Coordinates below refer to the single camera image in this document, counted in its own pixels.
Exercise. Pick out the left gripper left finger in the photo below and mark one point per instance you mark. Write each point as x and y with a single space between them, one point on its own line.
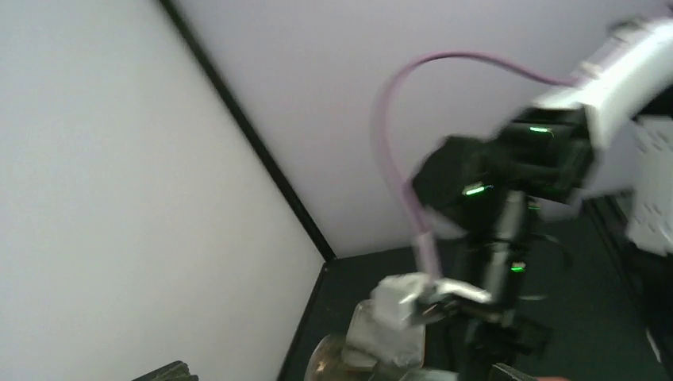
175 371

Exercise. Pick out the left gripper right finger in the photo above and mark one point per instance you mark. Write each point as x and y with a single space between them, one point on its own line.
504 372

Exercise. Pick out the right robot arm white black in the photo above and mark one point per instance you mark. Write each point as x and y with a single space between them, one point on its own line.
490 187

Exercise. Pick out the silver tin lid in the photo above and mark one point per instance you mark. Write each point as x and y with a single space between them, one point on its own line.
368 341

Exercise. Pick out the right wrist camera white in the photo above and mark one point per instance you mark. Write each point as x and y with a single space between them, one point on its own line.
401 301

